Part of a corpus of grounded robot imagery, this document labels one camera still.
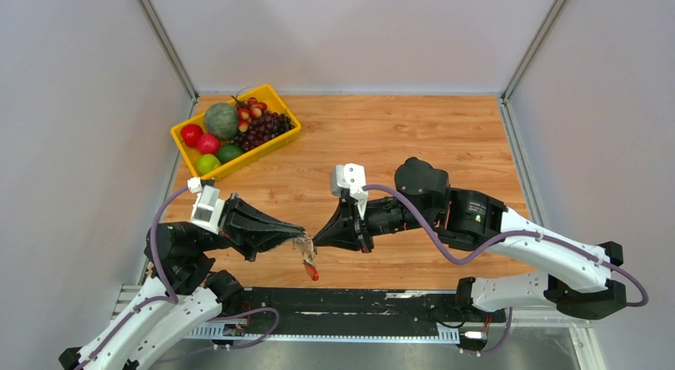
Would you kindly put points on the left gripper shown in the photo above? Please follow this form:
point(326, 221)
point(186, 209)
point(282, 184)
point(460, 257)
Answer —
point(247, 227)

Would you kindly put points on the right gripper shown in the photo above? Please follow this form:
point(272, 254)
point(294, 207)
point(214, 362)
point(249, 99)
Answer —
point(347, 230)

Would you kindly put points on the metal key holder red handle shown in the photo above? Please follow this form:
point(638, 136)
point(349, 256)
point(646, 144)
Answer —
point(304, 244)

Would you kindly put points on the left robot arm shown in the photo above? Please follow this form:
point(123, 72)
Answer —
point(183, 291)

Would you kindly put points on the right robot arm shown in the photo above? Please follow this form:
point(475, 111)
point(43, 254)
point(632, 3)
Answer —
point(572, 277)

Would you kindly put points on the light green apple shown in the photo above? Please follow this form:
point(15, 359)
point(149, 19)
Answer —
point(206, 164)

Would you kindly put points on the dark green lime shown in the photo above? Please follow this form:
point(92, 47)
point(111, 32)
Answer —
point(228, 152)

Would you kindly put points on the pink red apple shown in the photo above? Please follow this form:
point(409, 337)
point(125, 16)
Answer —
point(208, 144)

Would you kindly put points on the dark purple grape bunch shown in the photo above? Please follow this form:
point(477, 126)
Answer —
point(268, 127)

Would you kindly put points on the green melon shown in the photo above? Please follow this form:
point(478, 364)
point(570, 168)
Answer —
point(221, 120)

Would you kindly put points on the red cherries bunch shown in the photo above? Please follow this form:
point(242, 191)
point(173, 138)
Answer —
point(248, 111)

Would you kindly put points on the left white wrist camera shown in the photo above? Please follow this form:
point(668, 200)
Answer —
point(208, 206)

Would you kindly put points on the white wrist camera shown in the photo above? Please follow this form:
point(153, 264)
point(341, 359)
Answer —
point(208, 206)
point(350, 177)

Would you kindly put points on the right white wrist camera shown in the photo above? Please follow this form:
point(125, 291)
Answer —
point(350, 177)

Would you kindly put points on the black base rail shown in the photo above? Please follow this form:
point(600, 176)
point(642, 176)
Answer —
point(373, 316)

